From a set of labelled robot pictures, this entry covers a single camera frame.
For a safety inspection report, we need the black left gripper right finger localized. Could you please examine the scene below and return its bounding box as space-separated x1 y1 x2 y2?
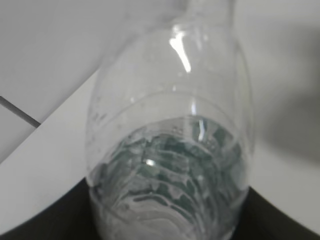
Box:
231 188 320 240

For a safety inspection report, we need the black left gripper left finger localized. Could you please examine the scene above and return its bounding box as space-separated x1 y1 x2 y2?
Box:
0 179 100 240

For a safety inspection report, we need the clear green-label water bottle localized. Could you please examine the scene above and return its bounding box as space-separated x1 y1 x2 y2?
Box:
85 0 254 240

